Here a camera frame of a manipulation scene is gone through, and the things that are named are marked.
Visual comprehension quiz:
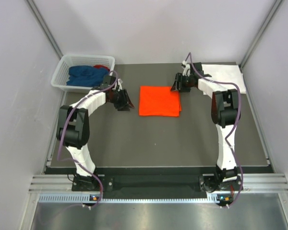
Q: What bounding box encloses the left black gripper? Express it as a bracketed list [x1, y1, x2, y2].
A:
[108, 88, 134, 111]

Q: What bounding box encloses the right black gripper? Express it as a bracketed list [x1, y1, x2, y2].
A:
[170, 74, 192, 93]

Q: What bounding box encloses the orange t-shirt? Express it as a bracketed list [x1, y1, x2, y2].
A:
[139, 86, 181, 117]

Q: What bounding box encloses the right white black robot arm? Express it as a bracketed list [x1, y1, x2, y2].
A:
[171, 60, 241, 190]

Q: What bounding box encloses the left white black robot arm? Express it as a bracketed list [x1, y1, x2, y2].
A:
[56, 71, 134, 190]

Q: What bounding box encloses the red t-shirt in basket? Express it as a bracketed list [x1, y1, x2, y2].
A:
[93, 65, 110, 71]

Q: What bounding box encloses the blue t-shirt in basket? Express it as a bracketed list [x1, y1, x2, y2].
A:
[66, 66, 109, 87]

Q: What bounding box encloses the white folded t-shirt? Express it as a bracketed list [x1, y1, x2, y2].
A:
[198, 64, 246, 97]

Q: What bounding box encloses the white plastic basket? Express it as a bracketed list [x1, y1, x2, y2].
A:
[51, 54, 115, 93]

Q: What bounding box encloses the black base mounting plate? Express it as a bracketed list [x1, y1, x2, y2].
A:
[72, 174, 241, 199]

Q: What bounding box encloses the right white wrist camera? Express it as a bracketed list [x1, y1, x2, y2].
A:
[181, 60, 191, 76]

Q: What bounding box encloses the grey slotted cable duct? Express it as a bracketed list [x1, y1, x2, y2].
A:
[38, 194, 230, 204]

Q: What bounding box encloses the aluminium frame rail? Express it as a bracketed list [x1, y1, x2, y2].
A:
[29, 173, 288, 193]

